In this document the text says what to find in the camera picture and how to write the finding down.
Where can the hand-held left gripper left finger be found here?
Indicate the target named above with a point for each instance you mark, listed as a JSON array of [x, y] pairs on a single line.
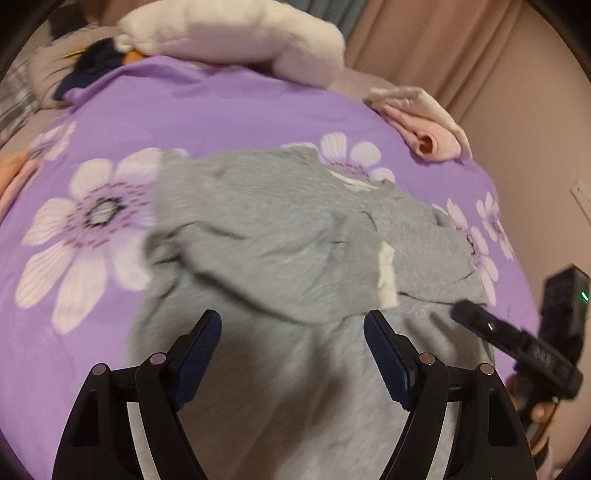
[[199, 350]]

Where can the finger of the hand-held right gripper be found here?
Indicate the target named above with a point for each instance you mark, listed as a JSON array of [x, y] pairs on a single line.
[[485, 325]]

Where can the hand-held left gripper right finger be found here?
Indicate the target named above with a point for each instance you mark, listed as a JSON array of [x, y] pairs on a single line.
[[385, 355]]

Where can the grey sweatshirt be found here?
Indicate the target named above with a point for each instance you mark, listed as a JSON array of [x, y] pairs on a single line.
[[286, 277]]

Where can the folded pink clothes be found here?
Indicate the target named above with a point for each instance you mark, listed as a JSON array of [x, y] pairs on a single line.
[[422, 127]]

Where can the person's right hand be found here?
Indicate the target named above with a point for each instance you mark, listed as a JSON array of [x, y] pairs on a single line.
[[545, 411]]

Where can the purple floral bedsheet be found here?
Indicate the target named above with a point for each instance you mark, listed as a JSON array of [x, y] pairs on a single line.
[[115, 194]]

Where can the pink cloth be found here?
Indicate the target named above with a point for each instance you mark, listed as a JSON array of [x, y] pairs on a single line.
[[14, 180]]

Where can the beige curtain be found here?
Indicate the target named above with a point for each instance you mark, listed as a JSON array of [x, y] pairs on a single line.
[[438, 50]]

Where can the dark navy cloth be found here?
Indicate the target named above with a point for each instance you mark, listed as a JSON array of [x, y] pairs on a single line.
[[92, 69]]

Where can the grey plaid cloth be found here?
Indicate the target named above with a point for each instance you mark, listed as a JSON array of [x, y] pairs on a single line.
[[16, 101]]

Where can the white plush toy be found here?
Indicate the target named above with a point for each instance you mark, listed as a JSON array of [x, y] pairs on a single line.
[[240, 37]]

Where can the white wall power strip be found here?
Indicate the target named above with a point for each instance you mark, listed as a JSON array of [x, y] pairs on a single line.
[[582, 196]]

